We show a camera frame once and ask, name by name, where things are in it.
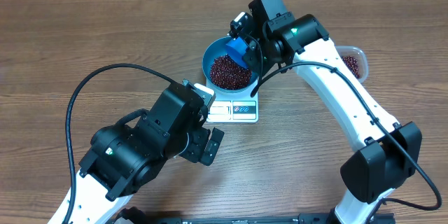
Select blue measuring scoop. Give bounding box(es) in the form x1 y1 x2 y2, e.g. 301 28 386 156
225 37 249 69

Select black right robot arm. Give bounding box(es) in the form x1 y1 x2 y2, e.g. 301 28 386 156
239 0 422 223

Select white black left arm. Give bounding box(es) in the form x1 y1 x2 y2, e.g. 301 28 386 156
50 83 224 223

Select white kitchen scale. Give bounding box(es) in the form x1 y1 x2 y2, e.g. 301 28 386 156
206 80 259 123

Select red beans in bowl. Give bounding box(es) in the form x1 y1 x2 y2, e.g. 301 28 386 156
209 55 252 90

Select blue bowl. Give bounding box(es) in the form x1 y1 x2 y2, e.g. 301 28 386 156
202 36 258 87

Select clear plastic container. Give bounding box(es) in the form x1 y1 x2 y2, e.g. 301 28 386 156
336 45 369 83

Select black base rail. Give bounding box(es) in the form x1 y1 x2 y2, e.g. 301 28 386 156
85 206 396 224

